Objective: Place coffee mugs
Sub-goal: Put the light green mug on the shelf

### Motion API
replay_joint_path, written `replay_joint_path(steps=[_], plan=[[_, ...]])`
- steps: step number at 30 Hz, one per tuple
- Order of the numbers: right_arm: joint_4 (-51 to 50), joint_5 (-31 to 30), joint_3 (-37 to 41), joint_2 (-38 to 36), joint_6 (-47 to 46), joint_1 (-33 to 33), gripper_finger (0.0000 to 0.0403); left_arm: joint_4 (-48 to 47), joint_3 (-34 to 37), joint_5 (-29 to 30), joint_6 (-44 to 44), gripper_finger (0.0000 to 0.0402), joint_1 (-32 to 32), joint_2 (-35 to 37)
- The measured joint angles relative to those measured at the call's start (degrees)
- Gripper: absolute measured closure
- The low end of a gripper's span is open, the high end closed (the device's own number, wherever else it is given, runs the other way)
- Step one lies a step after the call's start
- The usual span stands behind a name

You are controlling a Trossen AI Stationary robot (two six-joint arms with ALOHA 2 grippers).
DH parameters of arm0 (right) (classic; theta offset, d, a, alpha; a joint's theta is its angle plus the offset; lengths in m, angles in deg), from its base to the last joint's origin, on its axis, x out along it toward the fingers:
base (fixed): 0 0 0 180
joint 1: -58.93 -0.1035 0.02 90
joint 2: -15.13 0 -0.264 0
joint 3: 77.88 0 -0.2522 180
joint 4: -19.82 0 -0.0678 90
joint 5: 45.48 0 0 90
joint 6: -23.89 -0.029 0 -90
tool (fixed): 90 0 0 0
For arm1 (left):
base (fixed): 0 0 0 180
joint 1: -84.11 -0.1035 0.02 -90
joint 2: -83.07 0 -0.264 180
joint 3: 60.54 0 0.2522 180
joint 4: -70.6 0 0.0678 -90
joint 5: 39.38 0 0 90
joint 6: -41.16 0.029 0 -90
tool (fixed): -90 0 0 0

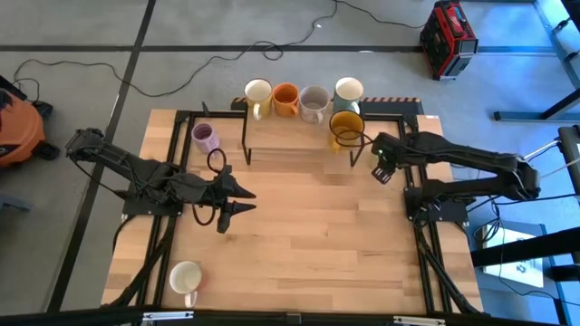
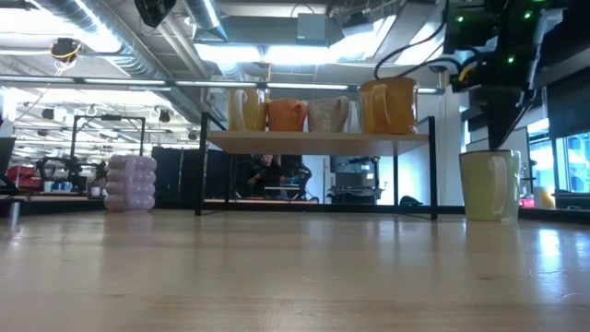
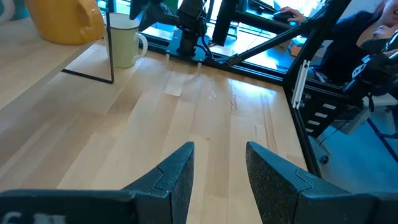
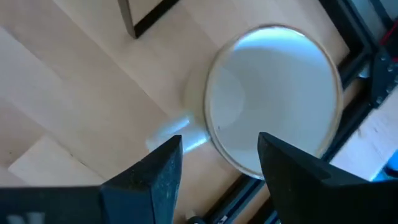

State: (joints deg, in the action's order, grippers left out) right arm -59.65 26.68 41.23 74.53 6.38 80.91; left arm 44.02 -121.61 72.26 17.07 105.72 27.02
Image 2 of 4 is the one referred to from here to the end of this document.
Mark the yellow plastic container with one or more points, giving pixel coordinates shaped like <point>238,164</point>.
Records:
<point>545,198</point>

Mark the black overhead camera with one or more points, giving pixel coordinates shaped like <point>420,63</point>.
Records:
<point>154,11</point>

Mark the black partition panel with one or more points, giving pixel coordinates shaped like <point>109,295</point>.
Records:
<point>184,175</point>

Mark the amber glass mug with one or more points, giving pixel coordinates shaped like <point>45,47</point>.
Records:
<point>389,108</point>

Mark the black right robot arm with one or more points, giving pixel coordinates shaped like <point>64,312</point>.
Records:
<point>521,27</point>

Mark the lilac ribbed mug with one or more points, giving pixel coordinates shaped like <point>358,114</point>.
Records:
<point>131,184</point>

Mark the orange matte mug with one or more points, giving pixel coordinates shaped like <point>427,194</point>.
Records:
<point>286,117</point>

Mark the yellow mug white interior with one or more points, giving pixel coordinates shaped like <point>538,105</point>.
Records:
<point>253,110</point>

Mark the pale green mug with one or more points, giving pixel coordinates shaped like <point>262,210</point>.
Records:
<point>479,184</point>

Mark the grey machine cabinet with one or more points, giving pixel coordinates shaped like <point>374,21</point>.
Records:
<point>355,180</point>

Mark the person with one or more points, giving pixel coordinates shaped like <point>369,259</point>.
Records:
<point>267,175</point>

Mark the black aluminium rig frame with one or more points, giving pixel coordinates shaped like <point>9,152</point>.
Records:
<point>322,207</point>

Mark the wooden shelf black legs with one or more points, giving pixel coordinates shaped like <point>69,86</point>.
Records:
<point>322,143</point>

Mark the grey speckled mug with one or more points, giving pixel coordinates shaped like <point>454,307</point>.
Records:
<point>327,117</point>

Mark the red plastic crate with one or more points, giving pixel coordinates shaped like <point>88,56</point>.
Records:
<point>23,177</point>

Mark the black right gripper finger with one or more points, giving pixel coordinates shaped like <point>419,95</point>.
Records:
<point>500,110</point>

